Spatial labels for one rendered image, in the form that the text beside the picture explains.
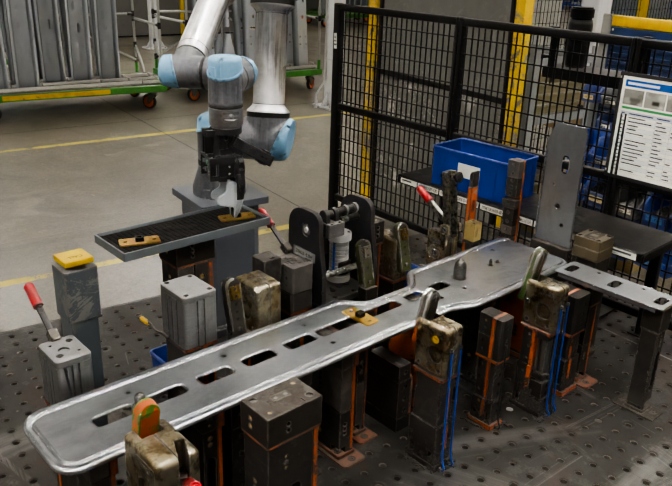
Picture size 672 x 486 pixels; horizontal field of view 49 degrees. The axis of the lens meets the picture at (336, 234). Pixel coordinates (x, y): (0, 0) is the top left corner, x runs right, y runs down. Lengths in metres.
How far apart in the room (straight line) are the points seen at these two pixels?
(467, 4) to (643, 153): 1.99
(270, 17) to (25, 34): 6.47
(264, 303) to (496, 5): 2.64
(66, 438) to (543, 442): 1.07
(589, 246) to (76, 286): 1.28
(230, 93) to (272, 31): 0.41
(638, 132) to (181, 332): 1.42
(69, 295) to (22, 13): 6.89
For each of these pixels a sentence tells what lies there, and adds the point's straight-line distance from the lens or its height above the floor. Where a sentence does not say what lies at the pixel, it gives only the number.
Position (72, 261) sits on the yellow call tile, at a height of 1.16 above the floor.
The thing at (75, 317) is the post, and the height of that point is 1.04.
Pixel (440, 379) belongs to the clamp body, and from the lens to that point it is 1.57.
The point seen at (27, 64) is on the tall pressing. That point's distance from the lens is 8.36.
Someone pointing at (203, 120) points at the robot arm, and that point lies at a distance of 2.02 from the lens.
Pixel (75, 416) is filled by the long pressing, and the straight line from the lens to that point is 1.36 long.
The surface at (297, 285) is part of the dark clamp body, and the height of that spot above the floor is 1.03.
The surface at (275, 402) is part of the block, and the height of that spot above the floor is 1.03.
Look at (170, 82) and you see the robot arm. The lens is 1.77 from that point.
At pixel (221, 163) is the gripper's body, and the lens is 1.65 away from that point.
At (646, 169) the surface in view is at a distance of 2.30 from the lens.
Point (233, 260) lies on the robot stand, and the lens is 2.10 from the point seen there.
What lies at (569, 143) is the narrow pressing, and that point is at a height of 1.29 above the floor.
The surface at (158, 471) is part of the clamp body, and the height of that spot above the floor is 1.05.
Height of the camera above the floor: 1.76
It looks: 21 degrees down
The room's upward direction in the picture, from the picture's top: 2 degrees clockwise
